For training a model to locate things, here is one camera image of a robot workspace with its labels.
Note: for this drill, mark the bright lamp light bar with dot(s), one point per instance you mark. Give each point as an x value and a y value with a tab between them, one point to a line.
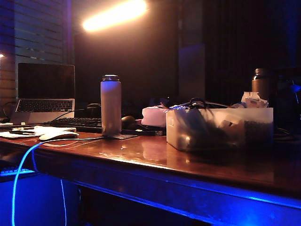
115	15

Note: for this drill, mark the white tissue pack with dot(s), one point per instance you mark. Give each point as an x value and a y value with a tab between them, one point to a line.
154	117

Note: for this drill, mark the white computer mouse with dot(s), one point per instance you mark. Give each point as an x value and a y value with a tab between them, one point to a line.
59	135

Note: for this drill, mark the flat card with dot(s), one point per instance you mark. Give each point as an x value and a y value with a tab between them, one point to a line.
124	136

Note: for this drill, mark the white paper bag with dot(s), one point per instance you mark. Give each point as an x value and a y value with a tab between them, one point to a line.
255	100

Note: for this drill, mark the white paper sheets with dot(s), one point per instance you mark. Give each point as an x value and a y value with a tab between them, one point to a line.
49	130

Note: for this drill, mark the black keyboard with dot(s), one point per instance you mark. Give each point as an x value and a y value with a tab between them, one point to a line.
77	124

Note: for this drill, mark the dark round object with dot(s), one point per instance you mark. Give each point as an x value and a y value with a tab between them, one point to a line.
128	121

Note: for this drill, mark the backlit keyboard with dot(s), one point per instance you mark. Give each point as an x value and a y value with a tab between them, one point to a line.
14	171

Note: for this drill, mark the translucent plastic storage box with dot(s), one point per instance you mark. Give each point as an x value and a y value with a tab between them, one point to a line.
218	128

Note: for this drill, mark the white insulated bottle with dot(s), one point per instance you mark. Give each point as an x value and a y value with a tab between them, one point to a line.
110	108

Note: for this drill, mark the window blind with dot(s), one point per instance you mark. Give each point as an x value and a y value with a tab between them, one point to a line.
35	33

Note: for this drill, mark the silver laptop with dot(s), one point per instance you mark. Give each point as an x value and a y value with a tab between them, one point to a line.
44	83

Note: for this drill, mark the black pen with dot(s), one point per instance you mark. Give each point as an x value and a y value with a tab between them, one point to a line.
21	132

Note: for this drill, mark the brown metal bottle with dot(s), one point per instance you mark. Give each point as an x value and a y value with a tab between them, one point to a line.
259	86

